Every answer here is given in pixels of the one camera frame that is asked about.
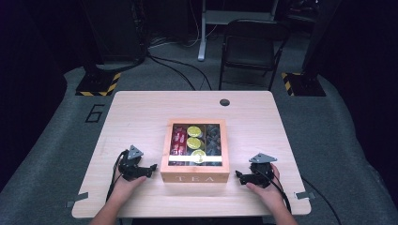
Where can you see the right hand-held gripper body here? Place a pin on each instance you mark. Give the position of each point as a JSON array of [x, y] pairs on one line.
[[261, 175]]

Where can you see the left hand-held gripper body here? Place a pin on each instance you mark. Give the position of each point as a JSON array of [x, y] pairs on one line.
[[130, 167]]

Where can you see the wooden tea box glass lid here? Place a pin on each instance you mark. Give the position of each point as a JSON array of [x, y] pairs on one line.
[[194, 175]]

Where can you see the yellow-green packets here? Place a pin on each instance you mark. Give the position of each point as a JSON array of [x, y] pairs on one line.
[[194, 131]]

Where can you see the person's right hand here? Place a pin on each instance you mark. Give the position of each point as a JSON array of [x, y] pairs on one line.
[[270, 195]]

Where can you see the person's left hand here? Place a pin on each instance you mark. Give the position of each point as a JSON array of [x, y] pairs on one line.
[[123, 189]]

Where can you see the red coffee sachet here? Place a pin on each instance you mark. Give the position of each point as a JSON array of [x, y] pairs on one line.
[[183, 140], [176, 140]]

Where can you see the pile of dark packets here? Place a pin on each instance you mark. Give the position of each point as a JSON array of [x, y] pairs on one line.
[[212, 140]]

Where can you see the green coffee capsule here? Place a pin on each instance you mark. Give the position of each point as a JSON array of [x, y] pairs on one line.
[[198, 155], [193, 143]]

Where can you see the grey tape piece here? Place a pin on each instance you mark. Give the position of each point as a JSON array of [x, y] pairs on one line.
[[305, 195], [78, 198]]

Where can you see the stand base with hazard tape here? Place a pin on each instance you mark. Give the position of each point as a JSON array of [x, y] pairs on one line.
[[98, 84], [303, 84]]

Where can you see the black folding chair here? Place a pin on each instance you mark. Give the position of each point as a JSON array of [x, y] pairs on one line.
[[250, 50]]

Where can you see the dark stand post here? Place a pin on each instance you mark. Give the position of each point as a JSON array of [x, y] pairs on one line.
[[115, 31], [319, 34]]

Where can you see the white desk frame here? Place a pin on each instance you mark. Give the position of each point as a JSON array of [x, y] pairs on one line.
[[202, 37]]

